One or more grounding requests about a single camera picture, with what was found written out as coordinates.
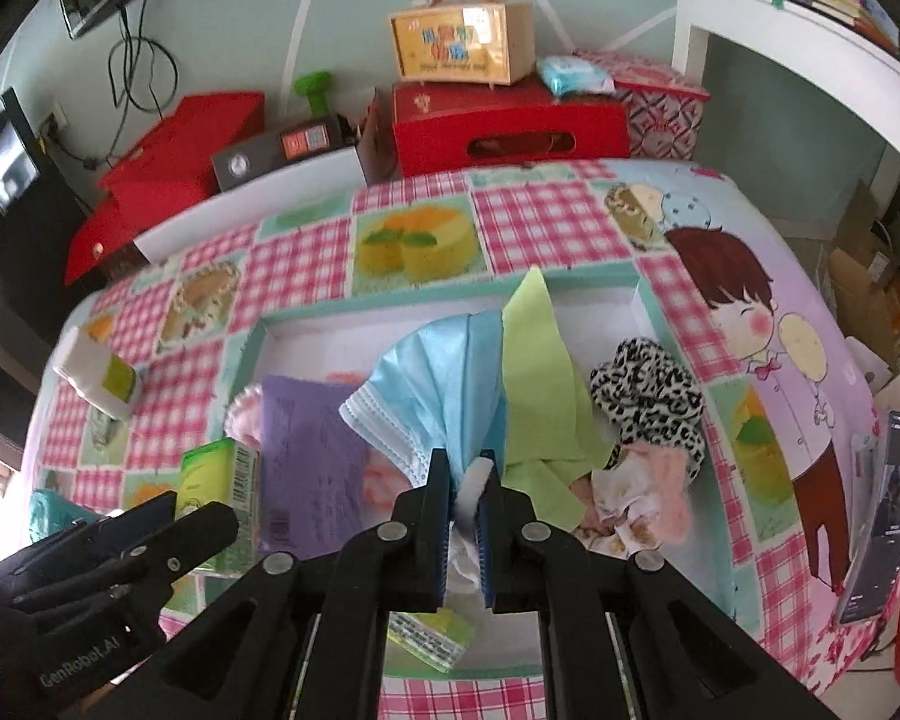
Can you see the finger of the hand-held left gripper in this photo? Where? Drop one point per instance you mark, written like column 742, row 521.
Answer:
column 131, row 521
column 187, row 536

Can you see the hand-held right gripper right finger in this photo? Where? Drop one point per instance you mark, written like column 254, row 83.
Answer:
column 487, row 532

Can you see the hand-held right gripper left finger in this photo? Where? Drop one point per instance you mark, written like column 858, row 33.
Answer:
column 439, row 517

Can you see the large green tissue pack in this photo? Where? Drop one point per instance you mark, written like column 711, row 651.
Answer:
column 221, row 480

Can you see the small green tissue pack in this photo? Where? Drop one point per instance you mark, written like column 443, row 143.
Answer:
column 431, row 637

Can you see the blue face mask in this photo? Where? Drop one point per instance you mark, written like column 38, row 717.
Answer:
column 435, row 382

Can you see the purple packet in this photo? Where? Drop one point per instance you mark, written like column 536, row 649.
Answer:
column 307, row 457

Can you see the green cloth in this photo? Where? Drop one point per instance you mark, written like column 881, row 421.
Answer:
column 540, row 382

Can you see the pink scrunchie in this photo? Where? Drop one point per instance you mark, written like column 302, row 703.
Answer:
column 645, row 495

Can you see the leopard print scrunchie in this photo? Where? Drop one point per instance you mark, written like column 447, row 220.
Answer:
column 645, row 397

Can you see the teal cardboard tray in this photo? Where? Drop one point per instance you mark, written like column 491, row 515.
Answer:
column 307, row 345

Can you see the teal plastic box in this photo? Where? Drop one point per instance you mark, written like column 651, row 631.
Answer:
column 56, row 510

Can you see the white plastic bottle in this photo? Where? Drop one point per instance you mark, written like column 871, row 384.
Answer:
column 90, row 367

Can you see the black cabinet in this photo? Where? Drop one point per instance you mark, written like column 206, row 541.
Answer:
column 37, row 255

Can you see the pink checkered tablecloth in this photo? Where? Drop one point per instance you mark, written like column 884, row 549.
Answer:
column 547, row 202

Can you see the small monitor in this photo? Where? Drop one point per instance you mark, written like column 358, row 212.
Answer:
column 4, row 165

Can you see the large red gift box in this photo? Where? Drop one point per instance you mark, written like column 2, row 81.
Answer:
column 187, row 135

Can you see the black box with gauge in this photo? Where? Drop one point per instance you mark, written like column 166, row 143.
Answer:
column 270, row 154

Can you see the smartphone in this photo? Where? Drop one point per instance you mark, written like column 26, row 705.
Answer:
column 881, row 517

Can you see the green dumbbell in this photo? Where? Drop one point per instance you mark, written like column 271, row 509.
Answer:
column 315, row 90

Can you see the red patterned box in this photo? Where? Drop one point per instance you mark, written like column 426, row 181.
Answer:
column 660, row 120

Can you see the cardboard boxes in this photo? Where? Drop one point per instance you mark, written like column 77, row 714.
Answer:
column 862, row 270

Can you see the blue wet wipes pack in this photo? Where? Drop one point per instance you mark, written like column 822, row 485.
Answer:
column 574, row 75

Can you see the tan carry case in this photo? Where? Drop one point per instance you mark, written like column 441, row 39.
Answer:
column 457, row 45

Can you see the white desk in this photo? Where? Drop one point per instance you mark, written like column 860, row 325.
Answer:
column 795, row 30

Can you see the stack of books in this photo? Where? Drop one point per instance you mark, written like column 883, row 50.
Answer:
column 840, row 4

